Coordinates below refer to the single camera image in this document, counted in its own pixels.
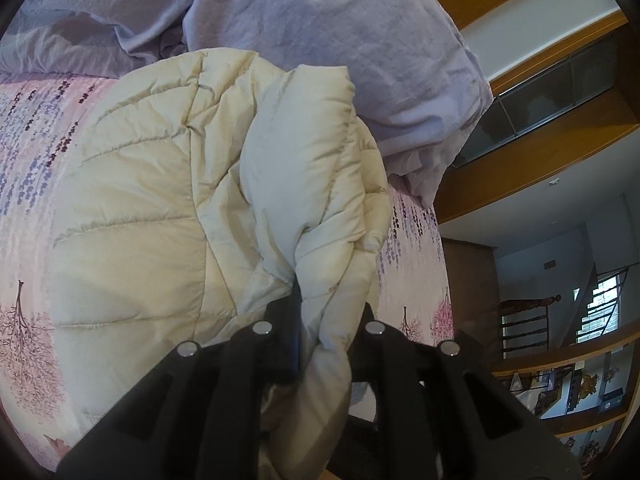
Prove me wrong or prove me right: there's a lavender crumpled duvet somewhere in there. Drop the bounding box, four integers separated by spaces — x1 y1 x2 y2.
1 0 492 205

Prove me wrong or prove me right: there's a pink floral bed sheet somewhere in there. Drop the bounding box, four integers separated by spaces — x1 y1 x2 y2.
1 74 454 471

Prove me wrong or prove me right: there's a cream quilted down jacket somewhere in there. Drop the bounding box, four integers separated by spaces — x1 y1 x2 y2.
49 48 392 479

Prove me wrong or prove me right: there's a wooden glass cabinet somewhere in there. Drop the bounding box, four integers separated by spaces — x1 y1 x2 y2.
435 0 639 223

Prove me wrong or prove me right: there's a wooden display shelf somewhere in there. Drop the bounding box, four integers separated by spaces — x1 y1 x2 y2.
494 321 639 479

